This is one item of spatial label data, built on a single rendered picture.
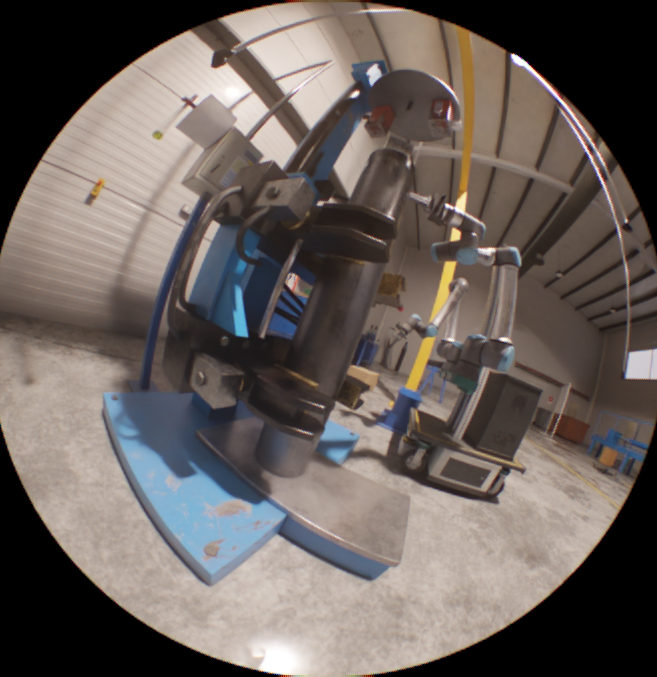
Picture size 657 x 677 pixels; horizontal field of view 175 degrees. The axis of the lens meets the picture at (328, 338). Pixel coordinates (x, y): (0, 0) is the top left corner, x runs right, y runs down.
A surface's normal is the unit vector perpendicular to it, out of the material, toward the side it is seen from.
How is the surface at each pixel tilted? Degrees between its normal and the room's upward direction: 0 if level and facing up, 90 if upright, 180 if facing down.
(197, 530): 0
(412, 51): 173
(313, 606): 0
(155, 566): 0
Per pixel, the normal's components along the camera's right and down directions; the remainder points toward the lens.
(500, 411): -0.36, -0.10
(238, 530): 0.35, -0.94
